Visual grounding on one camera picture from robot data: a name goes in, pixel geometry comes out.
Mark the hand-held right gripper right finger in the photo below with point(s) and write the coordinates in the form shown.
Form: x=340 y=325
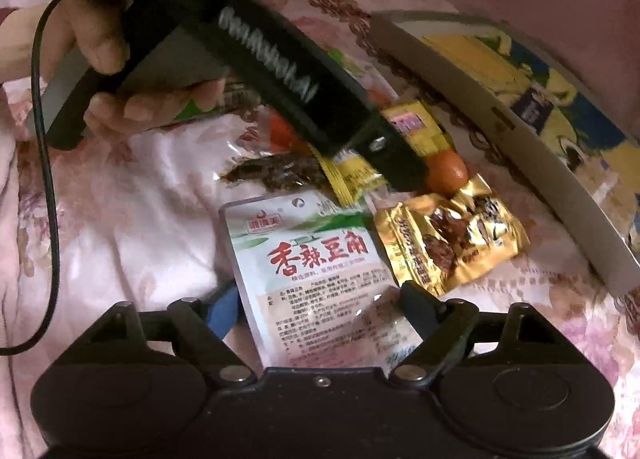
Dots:
x=417 y=304

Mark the orange snack clear packet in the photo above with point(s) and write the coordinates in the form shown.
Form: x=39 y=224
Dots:
x=281 y=131

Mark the pink floral blanket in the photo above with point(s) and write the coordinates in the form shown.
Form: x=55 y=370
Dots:
x=125 y=239

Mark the small orange fruit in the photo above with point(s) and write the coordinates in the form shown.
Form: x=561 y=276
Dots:
x=447 y=170

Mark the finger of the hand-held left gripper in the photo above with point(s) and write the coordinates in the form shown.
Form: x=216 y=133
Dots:
x=395 y=159

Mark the grey box cartoon print inside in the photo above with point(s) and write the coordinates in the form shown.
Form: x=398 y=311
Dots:
x=450 y=74

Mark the person's left hand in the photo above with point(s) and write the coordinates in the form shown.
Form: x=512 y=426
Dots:
x=100 y=34

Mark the white snack packet red print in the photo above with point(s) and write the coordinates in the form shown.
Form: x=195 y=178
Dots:
x=310 y=264

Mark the green white snack packet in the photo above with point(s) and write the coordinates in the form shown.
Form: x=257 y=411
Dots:
x=345 y=64

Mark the green tube snack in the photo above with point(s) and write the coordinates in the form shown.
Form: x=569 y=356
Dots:
x=197 y=108

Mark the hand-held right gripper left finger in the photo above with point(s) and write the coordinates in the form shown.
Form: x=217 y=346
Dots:
x=227 y=310

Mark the gold foil snack packet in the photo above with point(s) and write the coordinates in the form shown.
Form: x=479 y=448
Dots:
x=440 y=244

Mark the yellow snack packet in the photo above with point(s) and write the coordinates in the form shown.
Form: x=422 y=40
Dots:
x=420 y=131

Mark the dark brown snack clear packet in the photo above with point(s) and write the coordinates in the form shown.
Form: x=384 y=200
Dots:
x=275 y=175

